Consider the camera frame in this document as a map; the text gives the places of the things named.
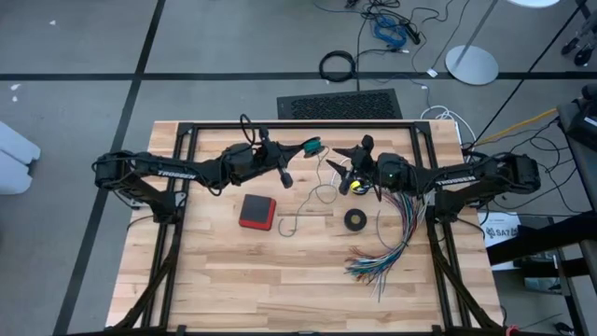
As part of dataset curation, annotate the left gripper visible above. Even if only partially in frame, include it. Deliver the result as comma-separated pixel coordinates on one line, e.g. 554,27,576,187
254,126,307,189

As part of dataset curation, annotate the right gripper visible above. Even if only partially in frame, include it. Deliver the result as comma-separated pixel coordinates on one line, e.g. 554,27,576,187
325,134,382,195

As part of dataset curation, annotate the black cable spool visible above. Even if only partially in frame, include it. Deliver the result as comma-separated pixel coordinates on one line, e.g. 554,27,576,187
301,135,326,159

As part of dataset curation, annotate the thin green wire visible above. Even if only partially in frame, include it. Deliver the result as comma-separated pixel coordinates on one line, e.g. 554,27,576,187
278,147,340,239

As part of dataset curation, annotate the black floor vent grille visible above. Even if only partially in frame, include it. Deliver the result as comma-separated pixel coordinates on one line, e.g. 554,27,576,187
276,88,404,120

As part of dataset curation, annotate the black tape roll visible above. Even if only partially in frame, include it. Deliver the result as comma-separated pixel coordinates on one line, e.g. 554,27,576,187
343,207,368,232

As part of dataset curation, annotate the red and black box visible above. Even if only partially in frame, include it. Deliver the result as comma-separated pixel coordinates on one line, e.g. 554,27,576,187
238,193,278,231

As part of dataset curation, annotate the floor stand with round base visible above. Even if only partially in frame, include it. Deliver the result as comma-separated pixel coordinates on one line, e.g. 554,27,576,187
444,0,500,87

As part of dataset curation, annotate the white printed sign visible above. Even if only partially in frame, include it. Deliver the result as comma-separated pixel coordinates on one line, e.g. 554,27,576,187
478,212,521,272

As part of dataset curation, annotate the thin black slanted pole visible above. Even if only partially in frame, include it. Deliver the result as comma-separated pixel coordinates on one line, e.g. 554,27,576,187
475,2,584,137

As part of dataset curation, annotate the dark side desk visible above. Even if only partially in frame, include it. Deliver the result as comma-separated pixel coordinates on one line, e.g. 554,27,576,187
557,83,597,214

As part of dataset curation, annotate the white round stand base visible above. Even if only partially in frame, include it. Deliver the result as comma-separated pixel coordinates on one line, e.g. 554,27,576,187
507,0,561,9

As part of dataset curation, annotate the wheeled chair base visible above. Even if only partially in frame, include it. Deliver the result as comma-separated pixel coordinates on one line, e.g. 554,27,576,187
562,18,597,67

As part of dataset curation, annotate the white rounded object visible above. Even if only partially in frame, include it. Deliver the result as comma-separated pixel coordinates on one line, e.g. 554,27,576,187
0,119,42,196

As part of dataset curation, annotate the bundle of coloured wires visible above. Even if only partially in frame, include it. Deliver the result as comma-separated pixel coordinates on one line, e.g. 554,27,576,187
343,189,433,304

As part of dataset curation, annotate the black coiled cable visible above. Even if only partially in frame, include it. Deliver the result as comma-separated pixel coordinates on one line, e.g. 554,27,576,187
318,49,358,84

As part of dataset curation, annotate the black floor cable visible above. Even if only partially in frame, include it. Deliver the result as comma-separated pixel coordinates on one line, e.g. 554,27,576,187
354,0,463,92

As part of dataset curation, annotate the white looped cable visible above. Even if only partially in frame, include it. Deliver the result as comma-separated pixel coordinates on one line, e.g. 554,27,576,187
419,105,477,144

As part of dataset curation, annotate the blue coiled cable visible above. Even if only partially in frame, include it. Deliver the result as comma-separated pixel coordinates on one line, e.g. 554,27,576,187
372,16,410,49

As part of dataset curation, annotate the yellow cable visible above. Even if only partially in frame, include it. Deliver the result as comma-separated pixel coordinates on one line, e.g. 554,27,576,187
474,108,560,145

